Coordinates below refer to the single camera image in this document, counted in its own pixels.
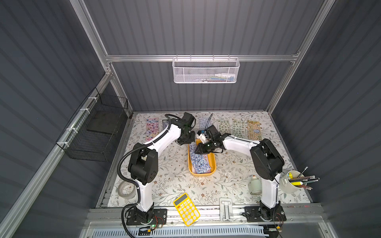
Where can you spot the white metal bracket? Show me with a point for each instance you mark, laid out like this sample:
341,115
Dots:
226,209

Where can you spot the black wire basket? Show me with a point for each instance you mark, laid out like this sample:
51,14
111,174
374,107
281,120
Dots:
97,130

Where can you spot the yellow storage tray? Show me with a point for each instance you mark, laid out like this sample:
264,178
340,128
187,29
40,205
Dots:
211,158

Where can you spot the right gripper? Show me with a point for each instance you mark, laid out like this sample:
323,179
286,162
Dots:
205,146

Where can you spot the pink cat sticker sheet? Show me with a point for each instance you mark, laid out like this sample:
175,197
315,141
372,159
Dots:
152,128

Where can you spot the purple sticker sheet black border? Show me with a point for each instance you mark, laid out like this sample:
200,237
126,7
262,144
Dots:
165,124

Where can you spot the white tape roll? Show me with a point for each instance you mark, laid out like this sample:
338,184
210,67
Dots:
126,190

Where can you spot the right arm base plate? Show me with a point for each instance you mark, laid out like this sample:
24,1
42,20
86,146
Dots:
264,214

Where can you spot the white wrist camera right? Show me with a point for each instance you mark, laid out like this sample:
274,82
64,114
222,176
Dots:
202,136

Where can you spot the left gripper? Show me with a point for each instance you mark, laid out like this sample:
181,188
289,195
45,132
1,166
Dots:
185,139

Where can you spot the pale blue jewel sticker sheet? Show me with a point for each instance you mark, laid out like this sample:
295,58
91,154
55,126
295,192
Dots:
205,123

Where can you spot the orange tiny animal sticker sheet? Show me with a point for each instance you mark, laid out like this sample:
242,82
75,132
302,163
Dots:
254,130

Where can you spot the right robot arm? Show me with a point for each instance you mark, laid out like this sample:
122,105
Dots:
267,161

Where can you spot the white pen cup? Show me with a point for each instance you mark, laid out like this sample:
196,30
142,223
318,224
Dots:
285,184

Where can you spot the green dinosaur sticker sheet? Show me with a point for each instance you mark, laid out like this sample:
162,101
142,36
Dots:
224,126

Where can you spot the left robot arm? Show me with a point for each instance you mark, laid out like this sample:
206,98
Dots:
140,165

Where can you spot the blue penguin sticker sheet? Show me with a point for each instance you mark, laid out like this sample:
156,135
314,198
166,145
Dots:
199,163

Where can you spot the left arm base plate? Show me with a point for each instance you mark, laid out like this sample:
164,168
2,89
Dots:
155,216

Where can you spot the items in white basket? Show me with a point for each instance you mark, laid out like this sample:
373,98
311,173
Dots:
220,77

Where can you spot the white wire basket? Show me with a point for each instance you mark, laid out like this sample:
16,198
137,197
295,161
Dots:
186,70

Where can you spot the pens in cup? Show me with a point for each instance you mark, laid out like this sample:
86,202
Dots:
299,180

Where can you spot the pale green bottle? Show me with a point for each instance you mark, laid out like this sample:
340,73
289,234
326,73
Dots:
255,186

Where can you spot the yellow calculator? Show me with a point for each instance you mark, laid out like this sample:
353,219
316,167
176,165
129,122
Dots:
186,209

